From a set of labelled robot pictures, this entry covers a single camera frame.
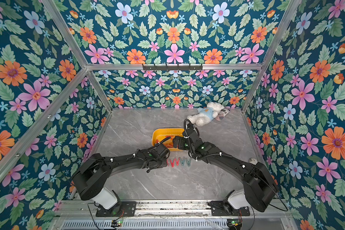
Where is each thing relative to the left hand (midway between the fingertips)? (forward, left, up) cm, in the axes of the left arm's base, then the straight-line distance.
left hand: (167, 163), depth 89 cm
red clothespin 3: (+1, -7, -1) cm, 7 cm away
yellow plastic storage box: (+23, +6, 0) cm, 23 cm away
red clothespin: (-1, -4, 0) cm, 4 cm away
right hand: (+7, -9, +14) cm, 18 cm away
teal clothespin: (0, -14, -1) cm, 14 cm away
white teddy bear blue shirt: (+33, -31, +7) cm, 46 cm away
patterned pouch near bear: (+36, -44, +3) cm, 57 cm away
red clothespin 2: (0, -6, -1) cm, 6 cm away
